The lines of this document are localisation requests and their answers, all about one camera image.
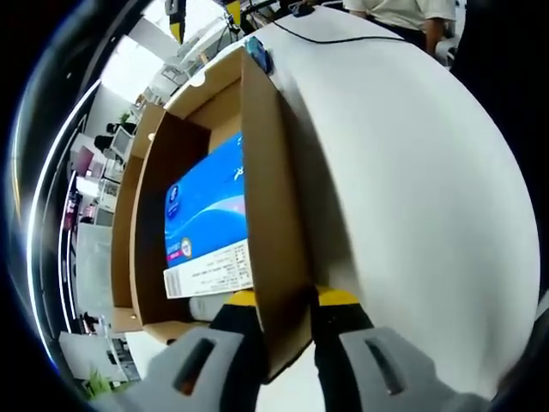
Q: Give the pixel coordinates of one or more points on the brown cardboard shoe box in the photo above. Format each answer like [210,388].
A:
[279,214]

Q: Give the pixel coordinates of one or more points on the white tube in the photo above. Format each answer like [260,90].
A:
[203,307]

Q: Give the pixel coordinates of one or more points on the blue and white pack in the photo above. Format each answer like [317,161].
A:
[206,206]

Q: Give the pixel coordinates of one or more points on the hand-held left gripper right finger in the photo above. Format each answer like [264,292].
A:
[334,369]

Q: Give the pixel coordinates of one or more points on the small blue packet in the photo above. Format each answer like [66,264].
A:
[258,49]

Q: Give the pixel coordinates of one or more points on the white monitor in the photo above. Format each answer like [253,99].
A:
[122,141]

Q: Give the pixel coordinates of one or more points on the white frosted desk partition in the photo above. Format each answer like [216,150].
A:
[92,266]

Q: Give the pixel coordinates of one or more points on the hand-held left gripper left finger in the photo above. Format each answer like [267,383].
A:
[236,360]

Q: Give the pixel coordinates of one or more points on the red display screen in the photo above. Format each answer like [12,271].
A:
[83,158]

